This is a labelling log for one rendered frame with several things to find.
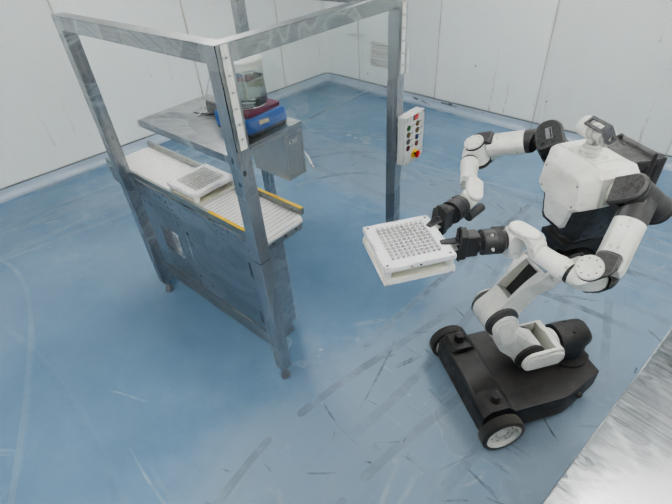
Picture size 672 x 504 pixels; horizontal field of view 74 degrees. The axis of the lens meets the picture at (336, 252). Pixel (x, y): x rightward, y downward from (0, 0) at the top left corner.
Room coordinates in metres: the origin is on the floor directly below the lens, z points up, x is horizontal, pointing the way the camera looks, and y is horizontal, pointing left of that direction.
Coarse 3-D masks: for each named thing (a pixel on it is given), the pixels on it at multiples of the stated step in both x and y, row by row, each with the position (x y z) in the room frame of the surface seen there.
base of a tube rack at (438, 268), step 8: (368, 248) 1.22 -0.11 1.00; (376, 264) 1.13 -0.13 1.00; (432, 264) 1.11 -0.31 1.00; (440, 264) 1.10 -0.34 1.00; (400, 272) 1.08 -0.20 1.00; (408, 272) 1.08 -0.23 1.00; (416, 272) 1.07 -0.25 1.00; (424, 272) 1.07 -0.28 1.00; (432, 272) 1.08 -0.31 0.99; (440, 272) 1.08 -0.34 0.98; (384, 280) 1.05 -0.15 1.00; (392, 280) 1.05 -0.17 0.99; (400, 280) 1.06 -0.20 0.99; (408, 280) 1.06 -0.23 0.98
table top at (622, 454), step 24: (648, 360) 0.78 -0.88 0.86; (648, 384) 0.70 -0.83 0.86; (624, 408) 0.63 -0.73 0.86; (648, 408) 0.63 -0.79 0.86; (600, 432) 0.57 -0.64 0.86; (624, 432) 0.57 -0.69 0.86; (648, 432) 0.56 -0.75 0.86; (576, 456) 0.52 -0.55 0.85; (600, 456) 0.51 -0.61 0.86; (624, 456) 0.51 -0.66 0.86; (648, 456) 0.50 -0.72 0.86; (576, 480) 0.46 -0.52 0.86; (600, 480) 0.46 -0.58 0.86; (624, 480) 0.45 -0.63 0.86; (648, 480) 0.45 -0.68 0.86
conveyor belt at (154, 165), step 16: (128, 160) 2.44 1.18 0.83; (144, 160) 2.43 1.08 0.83; (160, 160) 2.41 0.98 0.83; (176, 160) 2.39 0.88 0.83; (144, 176) 2.22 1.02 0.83; (160, 176) 2.21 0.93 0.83; (176, 176) 2.19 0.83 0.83; (208, 208) 1.84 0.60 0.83; (224, 208) 1.83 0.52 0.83; (272, 208) 1.79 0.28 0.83; (240, 224) 1.68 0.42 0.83; (272, 224) 1.66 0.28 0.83; (288, 224) 1.66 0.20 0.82; (272, 240) 1.57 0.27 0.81
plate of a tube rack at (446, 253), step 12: (420, 216) 1.32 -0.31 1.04; (372, 228) 1.27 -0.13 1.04; (384, 228) 1.27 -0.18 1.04; (432, 228) 1.24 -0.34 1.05; (372, 240) 1.20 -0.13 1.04; (396, 240) 1.19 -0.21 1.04; (408, 240) 1.19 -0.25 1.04; (420, 240) 1.18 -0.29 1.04; (384, 252) 1.13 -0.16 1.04; (432, 252) 1.11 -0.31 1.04; (444, 252) 1.11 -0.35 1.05; (384, 264) 1.07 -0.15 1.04; (396, 264) 1.07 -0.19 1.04; (408, 264) 1.06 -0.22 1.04; (420, 264) 1.07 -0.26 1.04
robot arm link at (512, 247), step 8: (496, 232) 1.16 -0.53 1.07; (504, 232) 1.16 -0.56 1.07; (504, 240) 1.13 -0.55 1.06; (512, 240) 1.14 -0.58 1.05; (520, 240) 1.14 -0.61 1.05; (504, 248) 1.12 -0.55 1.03; (512, 248) 1.14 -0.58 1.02; (520, 248) 1.14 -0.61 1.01; (512, 256) 1.14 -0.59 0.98; (520, 256) 1.14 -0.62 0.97
